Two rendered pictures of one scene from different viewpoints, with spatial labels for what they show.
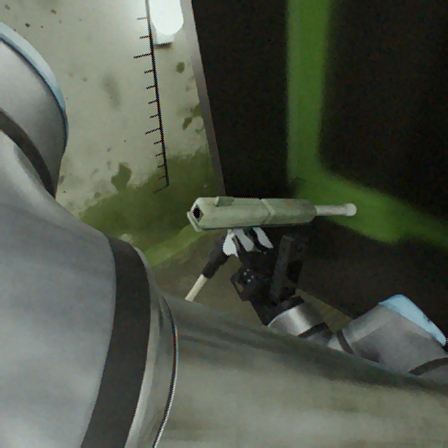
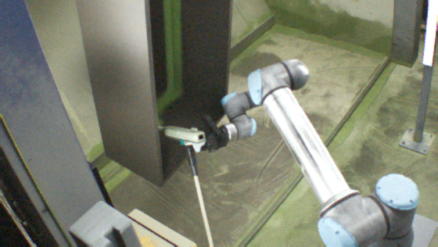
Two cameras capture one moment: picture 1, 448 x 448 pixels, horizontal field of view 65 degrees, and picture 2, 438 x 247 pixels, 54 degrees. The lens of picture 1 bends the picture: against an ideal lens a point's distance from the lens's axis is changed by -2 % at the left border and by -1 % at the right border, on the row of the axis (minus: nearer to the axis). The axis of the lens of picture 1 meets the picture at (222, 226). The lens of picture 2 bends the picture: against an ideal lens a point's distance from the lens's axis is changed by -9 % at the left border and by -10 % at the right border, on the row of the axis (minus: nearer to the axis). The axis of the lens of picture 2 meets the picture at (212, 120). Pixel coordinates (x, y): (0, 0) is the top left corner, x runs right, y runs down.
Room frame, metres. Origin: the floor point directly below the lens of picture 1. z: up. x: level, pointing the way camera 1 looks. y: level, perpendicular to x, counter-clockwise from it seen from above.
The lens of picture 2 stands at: (0.42, 1.56, 2.04)
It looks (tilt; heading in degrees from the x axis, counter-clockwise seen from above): 38 degrees down; 270
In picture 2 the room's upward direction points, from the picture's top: 11 degrees counter-clockwise
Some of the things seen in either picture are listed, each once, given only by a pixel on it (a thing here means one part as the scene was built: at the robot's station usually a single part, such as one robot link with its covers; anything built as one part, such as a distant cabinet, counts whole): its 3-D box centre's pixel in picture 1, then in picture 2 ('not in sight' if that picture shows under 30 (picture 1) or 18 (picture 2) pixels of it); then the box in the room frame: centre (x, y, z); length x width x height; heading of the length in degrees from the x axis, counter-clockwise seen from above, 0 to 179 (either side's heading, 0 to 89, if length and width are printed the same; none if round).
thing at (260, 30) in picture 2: not in sight; (170, 103); (0.66, -1.17, 0.11); 2.70 x 0.02 x 0.13; 44
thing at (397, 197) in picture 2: not in sight; (393, 205); (-0.12, 0.66, 0.83); 0.17 x 0.15 x 0.18; 15
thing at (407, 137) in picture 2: not in sight; (417, 140); (-0.86, -0.40, 0.01); 0.20 x 0.20 x 0.01; 44
